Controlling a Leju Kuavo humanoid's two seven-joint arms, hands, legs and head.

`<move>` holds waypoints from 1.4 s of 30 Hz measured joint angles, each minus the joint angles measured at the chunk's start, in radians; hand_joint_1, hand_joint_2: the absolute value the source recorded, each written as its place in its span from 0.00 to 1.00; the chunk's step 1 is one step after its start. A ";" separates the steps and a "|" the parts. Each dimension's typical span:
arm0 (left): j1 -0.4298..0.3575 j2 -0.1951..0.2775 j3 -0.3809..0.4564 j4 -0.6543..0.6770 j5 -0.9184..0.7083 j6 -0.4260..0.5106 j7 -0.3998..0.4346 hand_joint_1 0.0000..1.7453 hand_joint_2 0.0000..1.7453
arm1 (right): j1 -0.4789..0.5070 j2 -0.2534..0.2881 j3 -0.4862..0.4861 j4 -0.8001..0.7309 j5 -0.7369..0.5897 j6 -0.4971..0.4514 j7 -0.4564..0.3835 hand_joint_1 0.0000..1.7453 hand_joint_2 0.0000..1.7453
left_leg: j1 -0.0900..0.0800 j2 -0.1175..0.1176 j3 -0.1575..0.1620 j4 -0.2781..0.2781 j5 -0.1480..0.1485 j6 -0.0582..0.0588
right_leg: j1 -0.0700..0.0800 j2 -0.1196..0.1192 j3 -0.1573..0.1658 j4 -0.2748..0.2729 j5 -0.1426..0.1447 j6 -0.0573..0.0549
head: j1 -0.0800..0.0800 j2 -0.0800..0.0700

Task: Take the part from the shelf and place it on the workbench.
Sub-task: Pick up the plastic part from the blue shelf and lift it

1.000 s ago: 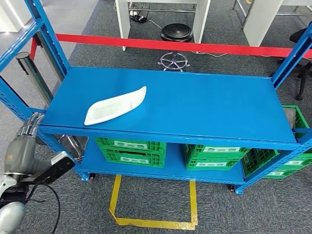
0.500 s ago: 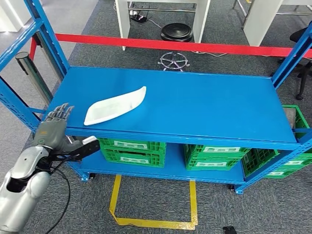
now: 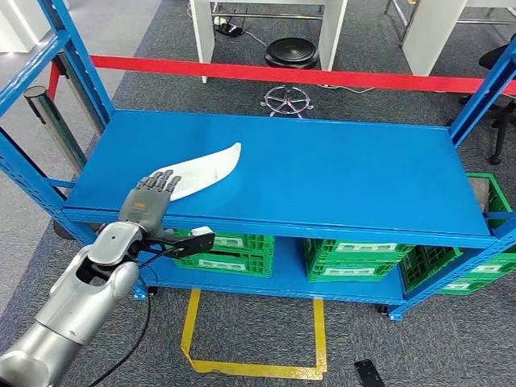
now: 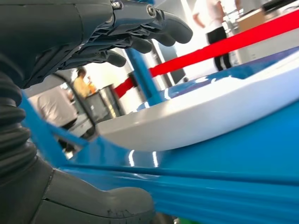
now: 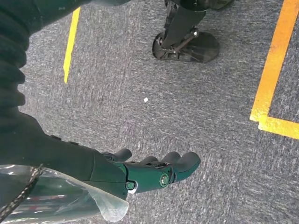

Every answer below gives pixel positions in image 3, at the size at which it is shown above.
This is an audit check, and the grey five-finger robot hand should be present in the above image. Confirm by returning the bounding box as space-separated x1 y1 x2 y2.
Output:
118 169 183 239

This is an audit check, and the white curved plastic part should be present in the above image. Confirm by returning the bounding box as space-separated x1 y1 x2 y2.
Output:
149 142 241 203

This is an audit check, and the blue metal shelf rack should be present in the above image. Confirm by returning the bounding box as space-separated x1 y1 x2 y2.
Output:
0 0 516 323

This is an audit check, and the red barrier belt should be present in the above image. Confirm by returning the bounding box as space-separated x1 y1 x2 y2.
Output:
48 54 516 99

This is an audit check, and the white panel-leg desk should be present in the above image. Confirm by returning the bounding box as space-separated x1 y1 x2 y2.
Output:
188 0 348 85
385 0 516 77

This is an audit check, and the black router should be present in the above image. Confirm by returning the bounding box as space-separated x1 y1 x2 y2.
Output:
214 15 246 37

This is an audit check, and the yellow floor tape outline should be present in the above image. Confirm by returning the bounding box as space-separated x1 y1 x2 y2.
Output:
180 289 328 382

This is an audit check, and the black round stool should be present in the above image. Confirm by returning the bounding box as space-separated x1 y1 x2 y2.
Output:
261 37 320 119

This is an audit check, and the grey flat panel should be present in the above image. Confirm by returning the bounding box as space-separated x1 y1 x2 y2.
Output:
468 177 490 212

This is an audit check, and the black office chair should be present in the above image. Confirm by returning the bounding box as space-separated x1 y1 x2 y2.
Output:
459 44 516 167

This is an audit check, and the black camera cable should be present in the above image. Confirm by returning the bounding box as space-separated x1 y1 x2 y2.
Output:
88 248 178 387

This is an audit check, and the chrome stanchion post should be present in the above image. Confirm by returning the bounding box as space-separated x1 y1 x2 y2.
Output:
54 52 106 135
23 85 88 175

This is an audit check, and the white cable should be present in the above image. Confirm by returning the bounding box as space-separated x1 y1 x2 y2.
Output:
316 82 376 96
243 29 268 48

